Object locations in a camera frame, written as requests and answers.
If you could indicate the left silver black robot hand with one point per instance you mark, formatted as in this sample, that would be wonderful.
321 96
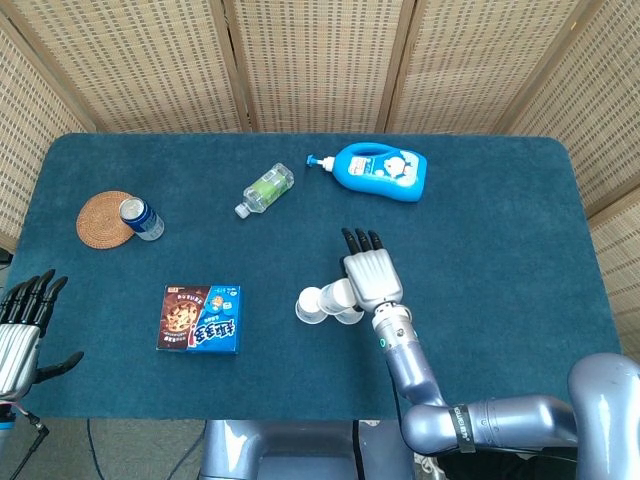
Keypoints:
17 345

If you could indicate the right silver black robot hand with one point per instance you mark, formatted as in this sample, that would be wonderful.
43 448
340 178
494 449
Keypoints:
375 280

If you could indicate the white blue-flower paper cup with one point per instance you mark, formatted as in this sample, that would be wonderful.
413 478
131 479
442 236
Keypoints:
349 318
337 296
306 304

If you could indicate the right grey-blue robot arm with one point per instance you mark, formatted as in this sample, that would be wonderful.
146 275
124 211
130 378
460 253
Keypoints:
410 365

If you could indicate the blue pump lotion bottle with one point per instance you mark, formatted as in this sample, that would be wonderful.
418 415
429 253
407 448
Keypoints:
385 172

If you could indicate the clear green-label water bottle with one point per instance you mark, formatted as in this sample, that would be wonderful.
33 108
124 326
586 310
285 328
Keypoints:
265 190

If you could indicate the round woven rattan coaster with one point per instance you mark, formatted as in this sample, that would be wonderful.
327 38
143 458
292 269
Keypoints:
97 225

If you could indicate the blue and silver drink can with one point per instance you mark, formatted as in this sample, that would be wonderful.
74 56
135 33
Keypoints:
145 222

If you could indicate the blue chocolate cookie box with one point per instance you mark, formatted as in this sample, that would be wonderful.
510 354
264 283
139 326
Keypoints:
200 320

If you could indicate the grey-blue robot torso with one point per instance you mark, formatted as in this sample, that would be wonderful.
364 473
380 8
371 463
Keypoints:
300 450

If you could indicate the woven rattan screen panel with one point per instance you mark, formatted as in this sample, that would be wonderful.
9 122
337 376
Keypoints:
320 60
140 60
480 60
600 125
30 125

